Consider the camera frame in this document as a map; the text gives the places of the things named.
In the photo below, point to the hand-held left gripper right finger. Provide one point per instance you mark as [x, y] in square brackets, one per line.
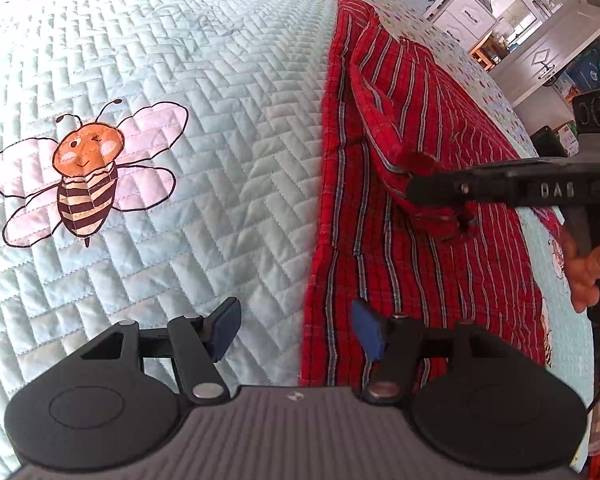
[367, 327]

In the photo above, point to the frog and heart blanket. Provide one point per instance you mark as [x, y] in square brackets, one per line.
[405, 15]

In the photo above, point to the wooden stool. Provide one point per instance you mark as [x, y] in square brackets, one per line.
[485, 55]

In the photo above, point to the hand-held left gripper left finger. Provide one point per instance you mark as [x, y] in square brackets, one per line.
[227, 325]

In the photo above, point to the quilted bee bedspread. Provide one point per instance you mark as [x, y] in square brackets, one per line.
[205, 185]

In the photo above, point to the person's right hand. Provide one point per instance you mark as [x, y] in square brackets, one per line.
[587, 270]

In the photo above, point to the white drawer cabinet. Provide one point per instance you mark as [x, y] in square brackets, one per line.
[467, 15]

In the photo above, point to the dark bag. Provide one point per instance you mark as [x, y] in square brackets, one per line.
[547, 142]

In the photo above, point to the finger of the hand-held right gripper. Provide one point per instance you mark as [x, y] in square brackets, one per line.
[435, 187]

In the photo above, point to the cluttered storage shelf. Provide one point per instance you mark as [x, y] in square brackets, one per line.
[590, 70]

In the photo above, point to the white door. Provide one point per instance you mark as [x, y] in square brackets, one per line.
[540, 55]

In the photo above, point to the red plaid shirt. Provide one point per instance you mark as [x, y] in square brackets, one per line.
[380, 210]

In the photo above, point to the green printed box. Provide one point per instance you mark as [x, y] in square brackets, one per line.
[567, 137]

